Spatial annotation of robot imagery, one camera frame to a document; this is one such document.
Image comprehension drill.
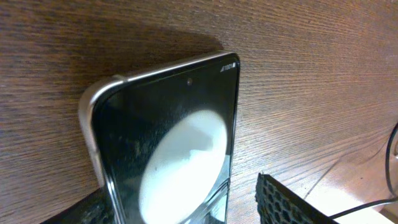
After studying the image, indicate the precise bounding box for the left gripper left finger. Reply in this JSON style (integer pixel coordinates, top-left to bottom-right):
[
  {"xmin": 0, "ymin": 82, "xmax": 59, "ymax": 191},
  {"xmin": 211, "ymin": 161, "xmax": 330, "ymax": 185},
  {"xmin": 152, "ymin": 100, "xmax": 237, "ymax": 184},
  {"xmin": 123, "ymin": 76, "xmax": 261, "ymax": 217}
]
[{"xmin": 41, "ymin": 189, "xmax": 114, "ymax": 224}]

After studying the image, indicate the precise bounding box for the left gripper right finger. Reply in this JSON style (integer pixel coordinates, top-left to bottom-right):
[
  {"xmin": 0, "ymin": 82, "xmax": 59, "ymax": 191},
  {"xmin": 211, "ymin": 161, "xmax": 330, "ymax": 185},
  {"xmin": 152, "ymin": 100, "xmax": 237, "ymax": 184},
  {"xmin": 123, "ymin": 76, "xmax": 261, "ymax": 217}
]
[{"xmin": 255, "ymin": 173, "xmax": 337, "ymax": 224}]

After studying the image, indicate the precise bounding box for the black smartphone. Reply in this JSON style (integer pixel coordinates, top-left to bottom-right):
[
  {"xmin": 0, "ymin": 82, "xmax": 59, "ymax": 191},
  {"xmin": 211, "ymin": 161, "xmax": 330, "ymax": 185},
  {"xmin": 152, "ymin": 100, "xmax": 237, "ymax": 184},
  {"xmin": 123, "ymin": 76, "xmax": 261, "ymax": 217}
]
[{"xmin": 78, "ymin": 50, "xmax": 240, "ymax": 223}]

